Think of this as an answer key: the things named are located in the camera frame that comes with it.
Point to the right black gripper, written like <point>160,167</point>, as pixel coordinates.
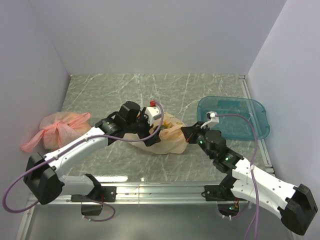
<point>189,131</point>

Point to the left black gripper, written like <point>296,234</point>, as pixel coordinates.
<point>146,128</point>

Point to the orange plastic bag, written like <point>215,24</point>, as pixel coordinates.
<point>172,139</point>

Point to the green netted melon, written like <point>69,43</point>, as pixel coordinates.
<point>166,125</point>

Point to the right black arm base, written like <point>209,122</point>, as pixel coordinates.
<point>228,205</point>

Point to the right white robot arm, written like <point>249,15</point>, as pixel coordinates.
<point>294,205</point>

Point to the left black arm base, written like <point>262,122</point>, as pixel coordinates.
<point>105,194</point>

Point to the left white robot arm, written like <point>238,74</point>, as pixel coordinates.
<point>46,174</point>

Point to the pink plastic bag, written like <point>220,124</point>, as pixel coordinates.
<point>58,130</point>

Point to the teal plastic tray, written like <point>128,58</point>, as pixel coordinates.
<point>233,127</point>

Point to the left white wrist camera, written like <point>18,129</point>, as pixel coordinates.
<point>153,112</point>

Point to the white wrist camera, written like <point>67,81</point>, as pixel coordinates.
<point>153,112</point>
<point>212,120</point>

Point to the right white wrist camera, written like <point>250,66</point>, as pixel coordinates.
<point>212,120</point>

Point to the aluminium mounting rail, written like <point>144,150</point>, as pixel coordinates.
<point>160,192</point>

